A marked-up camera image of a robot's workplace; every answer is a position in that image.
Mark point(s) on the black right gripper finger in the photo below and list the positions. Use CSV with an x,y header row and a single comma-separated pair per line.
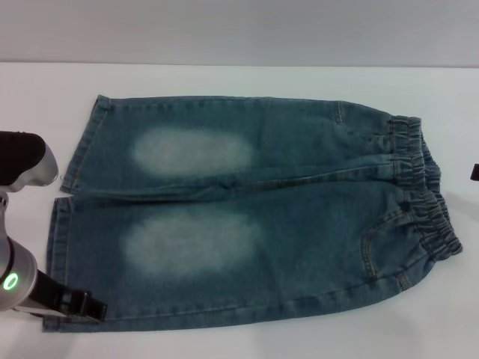
x,y
475,172

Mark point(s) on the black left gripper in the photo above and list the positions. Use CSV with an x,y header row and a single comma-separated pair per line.
x,y
52,293

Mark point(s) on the blue denim shorts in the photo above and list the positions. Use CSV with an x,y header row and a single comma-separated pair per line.
x,y
299,232

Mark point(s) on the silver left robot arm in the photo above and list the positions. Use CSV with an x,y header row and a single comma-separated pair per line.
x,y
22,269

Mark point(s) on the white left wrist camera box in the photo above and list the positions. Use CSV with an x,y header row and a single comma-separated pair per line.
x,y
37,312

